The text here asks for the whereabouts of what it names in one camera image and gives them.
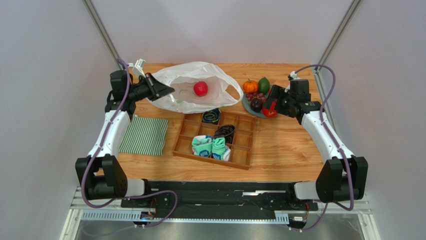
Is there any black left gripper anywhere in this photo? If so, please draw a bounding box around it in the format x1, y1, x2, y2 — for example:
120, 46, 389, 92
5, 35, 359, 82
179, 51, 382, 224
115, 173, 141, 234
127, 73, 175, 103

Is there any red apple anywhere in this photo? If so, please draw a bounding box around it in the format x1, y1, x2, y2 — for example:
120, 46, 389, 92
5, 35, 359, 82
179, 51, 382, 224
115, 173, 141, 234
262, 100, 278, 118

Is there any dark purple plum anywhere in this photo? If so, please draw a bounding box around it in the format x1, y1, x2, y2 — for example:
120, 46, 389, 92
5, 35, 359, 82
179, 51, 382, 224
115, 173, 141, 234
250, 98, 263, 113

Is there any white plastic bag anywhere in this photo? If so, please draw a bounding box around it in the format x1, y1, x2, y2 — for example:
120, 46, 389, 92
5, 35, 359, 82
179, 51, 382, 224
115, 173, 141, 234
149, 61, 244, 114

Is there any red pomegranate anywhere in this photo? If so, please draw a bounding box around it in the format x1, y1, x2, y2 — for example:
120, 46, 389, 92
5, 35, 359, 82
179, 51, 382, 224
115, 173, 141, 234
193, 81, 209, 97

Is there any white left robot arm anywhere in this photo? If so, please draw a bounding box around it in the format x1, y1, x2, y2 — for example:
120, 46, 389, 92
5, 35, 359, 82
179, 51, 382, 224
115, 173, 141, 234
75, 70, 175, 201

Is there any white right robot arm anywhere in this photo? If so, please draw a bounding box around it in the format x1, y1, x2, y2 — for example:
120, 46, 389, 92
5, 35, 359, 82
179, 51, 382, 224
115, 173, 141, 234
263, 79, 368, 204

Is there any green avocado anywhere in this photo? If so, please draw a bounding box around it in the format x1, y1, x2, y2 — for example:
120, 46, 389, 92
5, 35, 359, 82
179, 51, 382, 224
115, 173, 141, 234
258, 77, 270, 94

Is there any red grapes bunch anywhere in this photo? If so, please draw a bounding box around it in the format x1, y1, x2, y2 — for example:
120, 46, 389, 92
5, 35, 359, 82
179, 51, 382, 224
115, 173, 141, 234
245, 92, 268, 103

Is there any small orange pumpkin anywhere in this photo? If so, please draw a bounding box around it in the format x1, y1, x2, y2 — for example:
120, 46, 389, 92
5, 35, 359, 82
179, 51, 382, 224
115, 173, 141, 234
242, 79, 259, 94

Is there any grey plate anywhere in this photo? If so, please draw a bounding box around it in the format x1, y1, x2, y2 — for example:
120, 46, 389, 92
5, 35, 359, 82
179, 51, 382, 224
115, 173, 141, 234
242, 85, 271, 119

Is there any green striped cloth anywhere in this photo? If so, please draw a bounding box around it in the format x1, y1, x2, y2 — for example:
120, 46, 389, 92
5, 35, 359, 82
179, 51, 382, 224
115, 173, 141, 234
119, 115, 169, 156

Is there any wooden divided tray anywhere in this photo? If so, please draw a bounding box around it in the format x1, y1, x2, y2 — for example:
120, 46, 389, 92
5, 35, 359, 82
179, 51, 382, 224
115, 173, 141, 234
173, 111, 257, 170

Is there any left teal rolled sock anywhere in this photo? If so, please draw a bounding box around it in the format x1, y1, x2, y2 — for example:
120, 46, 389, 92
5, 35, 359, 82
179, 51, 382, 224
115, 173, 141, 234
191, 135, 214, 158

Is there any teal rolled sock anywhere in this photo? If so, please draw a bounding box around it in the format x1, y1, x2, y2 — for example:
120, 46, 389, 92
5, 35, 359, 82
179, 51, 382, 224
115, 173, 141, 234
211, 137, 231, 162
191, 135, 214, 158

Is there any right teal rolled sock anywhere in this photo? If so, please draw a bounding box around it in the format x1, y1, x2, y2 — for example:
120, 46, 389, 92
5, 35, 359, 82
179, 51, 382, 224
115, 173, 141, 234
211, 137, 231, 162

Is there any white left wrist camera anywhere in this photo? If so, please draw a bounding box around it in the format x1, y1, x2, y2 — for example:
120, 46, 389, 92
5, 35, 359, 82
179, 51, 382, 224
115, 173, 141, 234
128, 58, 146, 78

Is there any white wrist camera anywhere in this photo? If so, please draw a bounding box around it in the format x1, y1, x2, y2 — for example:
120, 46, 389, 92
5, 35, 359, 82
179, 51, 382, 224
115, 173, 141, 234
128, 58, 146, 78
288, 71, 300, 81

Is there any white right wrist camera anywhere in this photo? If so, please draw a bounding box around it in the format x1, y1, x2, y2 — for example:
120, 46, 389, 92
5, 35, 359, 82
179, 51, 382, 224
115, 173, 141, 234
288, 71, 300, 81

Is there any black rolled cable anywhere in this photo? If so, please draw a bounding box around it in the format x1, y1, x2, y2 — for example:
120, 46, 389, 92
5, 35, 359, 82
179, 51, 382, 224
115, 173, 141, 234
213, 124, 236, 145

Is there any blue yellow rolled cable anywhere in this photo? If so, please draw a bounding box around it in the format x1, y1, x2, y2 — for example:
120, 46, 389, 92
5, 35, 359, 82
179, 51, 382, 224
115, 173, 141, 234
201, 108, 223, 124

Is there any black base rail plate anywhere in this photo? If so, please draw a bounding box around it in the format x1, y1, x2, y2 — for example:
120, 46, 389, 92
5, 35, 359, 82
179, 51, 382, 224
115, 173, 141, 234
120, 180, 319, 220

